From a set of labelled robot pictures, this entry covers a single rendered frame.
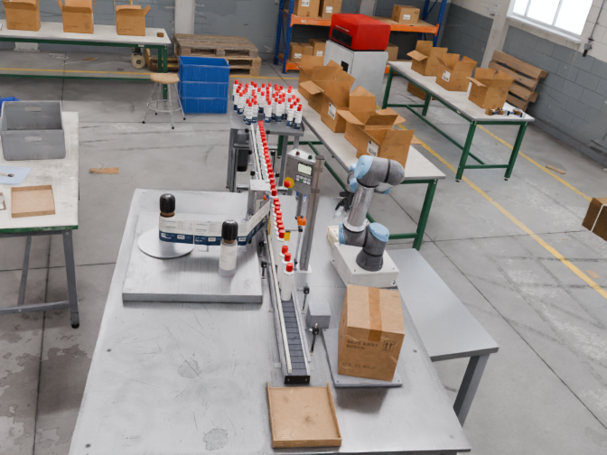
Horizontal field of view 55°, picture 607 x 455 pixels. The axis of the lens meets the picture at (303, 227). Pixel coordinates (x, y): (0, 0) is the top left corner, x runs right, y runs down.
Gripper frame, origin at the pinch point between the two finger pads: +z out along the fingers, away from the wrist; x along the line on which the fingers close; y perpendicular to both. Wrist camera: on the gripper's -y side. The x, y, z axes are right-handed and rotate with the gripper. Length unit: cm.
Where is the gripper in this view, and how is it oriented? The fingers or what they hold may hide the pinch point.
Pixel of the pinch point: (344, 218)
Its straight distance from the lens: 343.9
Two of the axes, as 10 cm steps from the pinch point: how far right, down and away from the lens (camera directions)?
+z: -1.3, 8.5, 5.1
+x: 9.4, -0.5, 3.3
